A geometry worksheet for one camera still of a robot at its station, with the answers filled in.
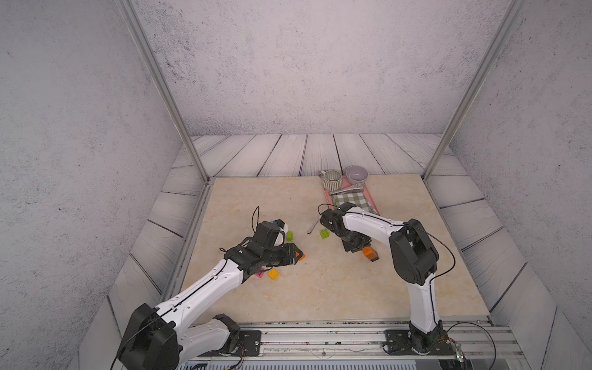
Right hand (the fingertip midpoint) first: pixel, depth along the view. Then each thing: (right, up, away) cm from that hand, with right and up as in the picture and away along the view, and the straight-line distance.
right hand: (364, 247), depth 89 cm
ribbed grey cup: (-9, +27, +26) cm, 39 cm away
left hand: (-24, -1, -11) cm, 26 cm away
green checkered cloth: (+2, +18, +22) cm, 29 cm away
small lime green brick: (-29, +3, +8) cm, 30 cm away
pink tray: (-2, +24, +26) cm, 36 cm away
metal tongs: (+1, +23, +22) cm, 32 cm away
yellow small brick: (-35, -10, -1) cm, 36 cm away
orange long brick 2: (0, -1, -3) cm, 3 cm away
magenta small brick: (-40, -10, -2) cm, 41 cm away
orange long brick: (-23, -5, +5) cm, 24 cm away
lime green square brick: (-14, +4, +7) cm, 17 cm away
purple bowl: (+3, +30, +29) cm, 42 cm away
